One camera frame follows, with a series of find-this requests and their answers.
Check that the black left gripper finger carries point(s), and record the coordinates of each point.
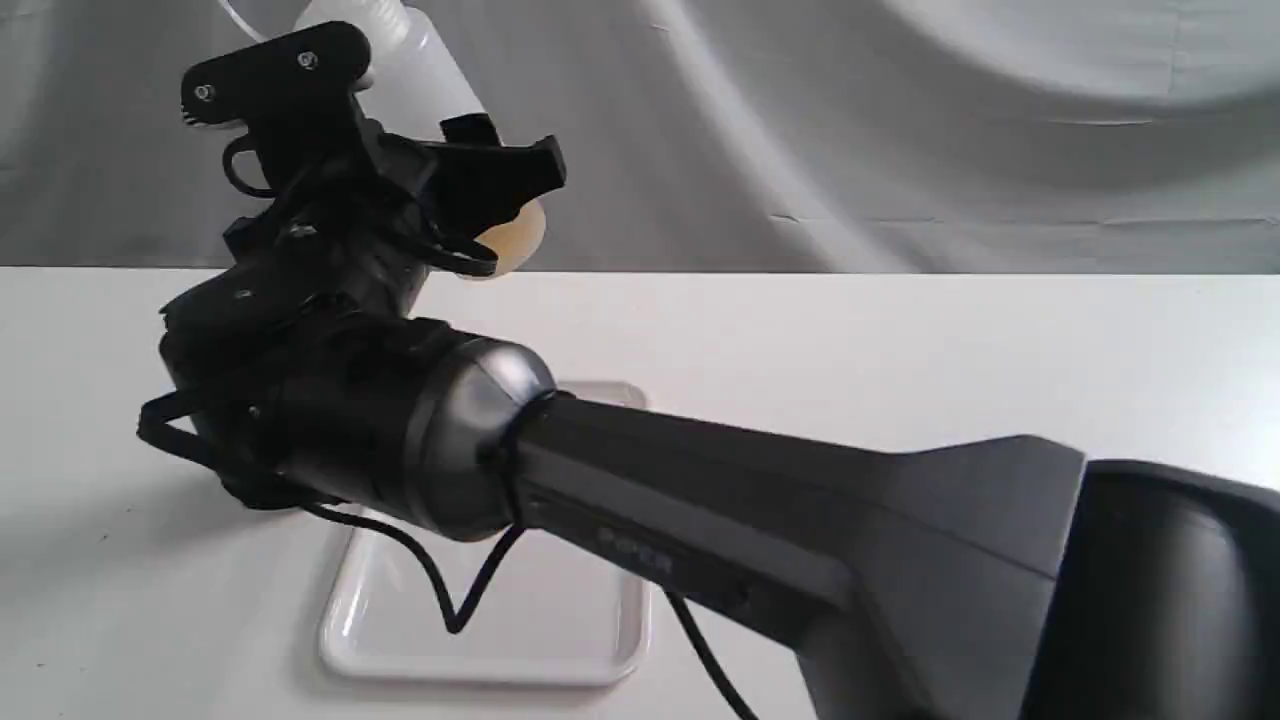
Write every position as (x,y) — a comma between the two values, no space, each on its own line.
(484,197)

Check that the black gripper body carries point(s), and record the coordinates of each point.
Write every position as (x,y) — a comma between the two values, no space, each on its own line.
(350,227)

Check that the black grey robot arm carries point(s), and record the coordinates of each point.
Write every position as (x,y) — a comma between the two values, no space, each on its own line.
(1009,578)

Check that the grey backdrop cloth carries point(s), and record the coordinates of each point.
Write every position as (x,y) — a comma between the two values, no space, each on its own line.
(724,136)

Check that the white plastic tray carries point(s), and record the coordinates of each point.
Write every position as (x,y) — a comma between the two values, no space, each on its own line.
(553,617)

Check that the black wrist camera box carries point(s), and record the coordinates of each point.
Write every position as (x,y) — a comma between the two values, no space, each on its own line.
(296,97)

